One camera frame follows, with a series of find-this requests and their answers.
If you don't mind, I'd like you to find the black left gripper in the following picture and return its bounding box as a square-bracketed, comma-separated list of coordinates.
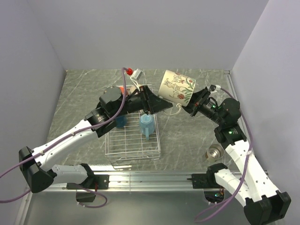
[112, 84, 173, 118]

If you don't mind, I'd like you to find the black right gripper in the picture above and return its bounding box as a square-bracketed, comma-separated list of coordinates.
[173, 89, 225, 126]

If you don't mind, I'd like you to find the light blue mug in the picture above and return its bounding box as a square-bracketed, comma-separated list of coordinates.
[139, 114, 155, 140]

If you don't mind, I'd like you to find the cream mug green inside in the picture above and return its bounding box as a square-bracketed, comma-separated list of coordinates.
[158, 70, 196, 116]

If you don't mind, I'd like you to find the dark blue mug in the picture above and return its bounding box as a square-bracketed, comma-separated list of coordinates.
[115, 115, 127, 128]

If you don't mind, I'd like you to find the beige tall printed mug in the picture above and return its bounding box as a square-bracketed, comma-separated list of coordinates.
[130, 85, 140, 95]

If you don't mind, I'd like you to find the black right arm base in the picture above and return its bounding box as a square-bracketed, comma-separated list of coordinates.
[187, 173, 225, 204]

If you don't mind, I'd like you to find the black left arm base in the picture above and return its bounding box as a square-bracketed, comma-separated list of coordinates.
[66, 174, 109, 209]

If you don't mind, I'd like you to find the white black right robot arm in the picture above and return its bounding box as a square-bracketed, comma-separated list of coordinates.
[184, 85, 291, 225]

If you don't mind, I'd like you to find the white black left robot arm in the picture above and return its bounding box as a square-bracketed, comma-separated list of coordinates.
[19, 85, 172, 193]

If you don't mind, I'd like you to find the stainless steel cup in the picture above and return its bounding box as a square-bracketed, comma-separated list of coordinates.
[205, 144, 225, 162]

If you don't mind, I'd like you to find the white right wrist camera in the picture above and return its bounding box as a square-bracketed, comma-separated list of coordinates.
[208, 84, 221, 94]

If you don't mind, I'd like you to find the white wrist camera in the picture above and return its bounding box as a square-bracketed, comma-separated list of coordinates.
[208, 84, 221, 94]
[126, 68, 143, 89]

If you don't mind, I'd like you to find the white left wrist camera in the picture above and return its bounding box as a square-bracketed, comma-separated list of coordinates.
[126, 68, 143, 89]

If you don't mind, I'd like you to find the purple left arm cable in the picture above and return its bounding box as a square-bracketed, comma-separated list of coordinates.
[0, 67, 132, 203]

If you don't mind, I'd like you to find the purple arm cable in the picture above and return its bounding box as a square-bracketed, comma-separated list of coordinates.
[194, 87, 255, 223]
[0, 67, 132, 203]

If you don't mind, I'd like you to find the white wire dish rack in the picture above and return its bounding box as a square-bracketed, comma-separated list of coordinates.
[104, 84, 162, 163]

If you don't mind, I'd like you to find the aluminium mounting rail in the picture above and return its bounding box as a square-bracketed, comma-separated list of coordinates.
[15, 171, 219, 225]

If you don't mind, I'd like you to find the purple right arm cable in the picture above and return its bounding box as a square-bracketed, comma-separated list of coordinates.
[194, 87, 255, 223]

